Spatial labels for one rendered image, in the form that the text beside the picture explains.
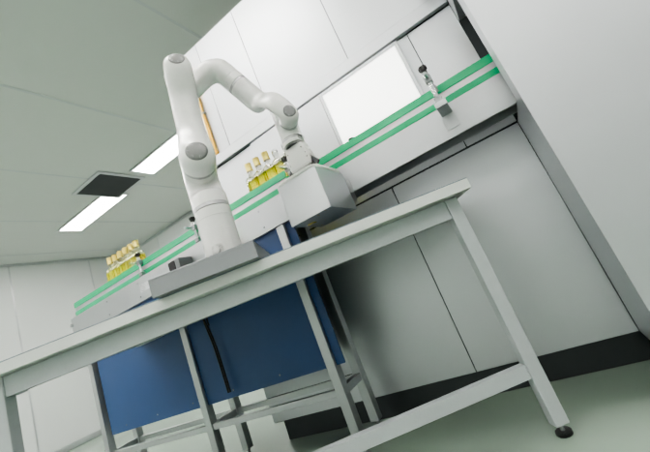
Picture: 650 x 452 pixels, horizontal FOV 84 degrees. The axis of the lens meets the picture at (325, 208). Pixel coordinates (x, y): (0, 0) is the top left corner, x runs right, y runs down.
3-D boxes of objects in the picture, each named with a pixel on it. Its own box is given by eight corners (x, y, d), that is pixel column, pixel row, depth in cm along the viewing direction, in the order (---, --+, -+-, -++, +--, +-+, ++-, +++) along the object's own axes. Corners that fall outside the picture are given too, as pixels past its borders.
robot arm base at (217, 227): (246, 246, 109) (228, 192, 114) (187, 269, 108) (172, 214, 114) (262, 256, 127) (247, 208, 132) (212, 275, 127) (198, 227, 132)
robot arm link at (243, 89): (245, 58, 136) (305, 109, 134) (246, 85, 151) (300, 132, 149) (227, 72, 133) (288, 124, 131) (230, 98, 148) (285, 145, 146)
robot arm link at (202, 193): (192, 208, 116) (174, 146, 122) (196, 227, 132) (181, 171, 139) (229, 199, 120) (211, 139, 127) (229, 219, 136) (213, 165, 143)
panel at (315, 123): (430, 106, 154) (398, 43, 162) (428, 104, 151) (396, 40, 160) (274, 199, 191) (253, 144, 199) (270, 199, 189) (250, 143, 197)
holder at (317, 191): (362, 209, 144) (347, 175, 148) (331, 206, 120) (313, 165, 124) (328, 226, 152) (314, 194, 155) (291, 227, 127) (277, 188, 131)
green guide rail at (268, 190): (291, 187, 153) (284, 170, 155) (289, 187, 152) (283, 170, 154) (77, 316, 226) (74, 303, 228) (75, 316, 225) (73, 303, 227)
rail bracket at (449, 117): (461, 125, 130) (433, 74, 135) (454, 112, 115) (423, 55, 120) (449, 132, 132) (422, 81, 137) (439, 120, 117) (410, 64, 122)
